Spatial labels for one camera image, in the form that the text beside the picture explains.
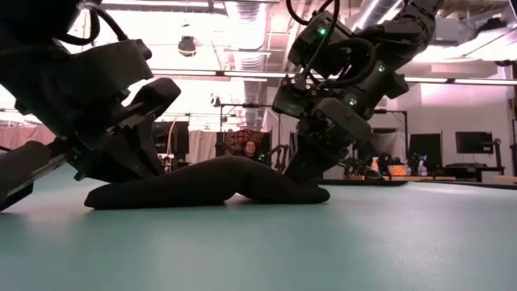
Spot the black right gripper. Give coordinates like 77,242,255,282
272,78,376,183

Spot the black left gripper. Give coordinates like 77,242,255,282
0,37,182,212

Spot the black towel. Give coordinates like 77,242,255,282
83,155,331,210

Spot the black partition panel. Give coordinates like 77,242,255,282
155,120,191,155

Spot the person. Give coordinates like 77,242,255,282
241,139,260,159

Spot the white curtain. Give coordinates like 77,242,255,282
188,129,218,163

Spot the red patterned cloth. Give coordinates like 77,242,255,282
224,128,266,151

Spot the green table mat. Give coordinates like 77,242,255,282
0,163,517,291

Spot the black monitor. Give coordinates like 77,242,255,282
455,130,495,155
410,132,444,173

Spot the ceiling light strip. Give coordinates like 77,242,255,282
403,75,517,86
151,67,300,81

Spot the wooden workbench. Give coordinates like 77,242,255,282
381,174,457,182

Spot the black desk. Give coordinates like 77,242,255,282
442,162,506,183

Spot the silver ventilation duct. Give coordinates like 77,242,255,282
232,0,270,120

